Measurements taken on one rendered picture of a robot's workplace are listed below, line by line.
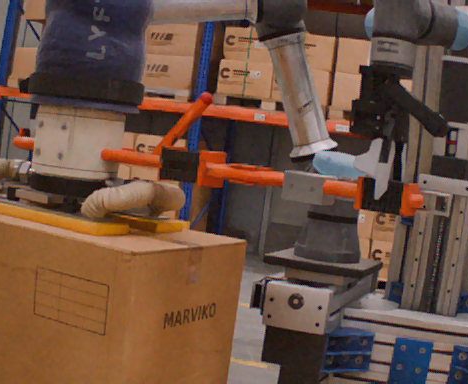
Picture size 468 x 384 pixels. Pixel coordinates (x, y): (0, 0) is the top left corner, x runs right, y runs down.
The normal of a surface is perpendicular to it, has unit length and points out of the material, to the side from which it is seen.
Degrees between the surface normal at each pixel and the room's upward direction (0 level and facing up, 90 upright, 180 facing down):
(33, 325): 90
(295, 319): 90
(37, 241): 90
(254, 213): 90
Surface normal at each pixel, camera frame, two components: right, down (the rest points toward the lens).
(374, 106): -0.44, 0.00
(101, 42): 0.40, -0.16
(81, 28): 0.06, -0.22
